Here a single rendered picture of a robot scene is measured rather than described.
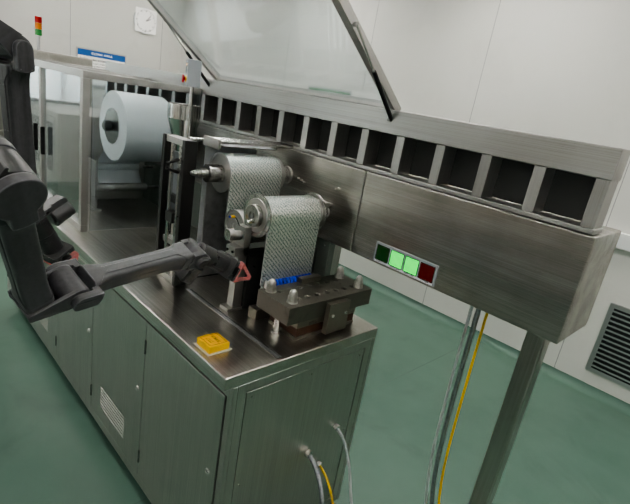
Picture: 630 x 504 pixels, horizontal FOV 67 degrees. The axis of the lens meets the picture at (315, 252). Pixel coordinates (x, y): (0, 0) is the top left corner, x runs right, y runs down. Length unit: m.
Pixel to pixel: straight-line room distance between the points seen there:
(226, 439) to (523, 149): 1.15
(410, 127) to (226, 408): 1.02
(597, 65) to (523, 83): 0.48
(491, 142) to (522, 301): 0.45
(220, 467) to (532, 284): 1.03
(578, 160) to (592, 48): 2.56
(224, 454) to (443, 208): 0.98
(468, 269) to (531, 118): 2.56
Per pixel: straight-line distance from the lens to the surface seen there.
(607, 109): 3.77
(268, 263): 1.60
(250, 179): 1.76
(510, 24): 4.14
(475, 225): 1.45
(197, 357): 1.44
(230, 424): 1.45
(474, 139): 1.47
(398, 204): 1.59
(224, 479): 1.58
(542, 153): 1.39
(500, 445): 1.79
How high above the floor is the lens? 1.65
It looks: 18 degrees down
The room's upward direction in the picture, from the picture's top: 10 degrees clockwise
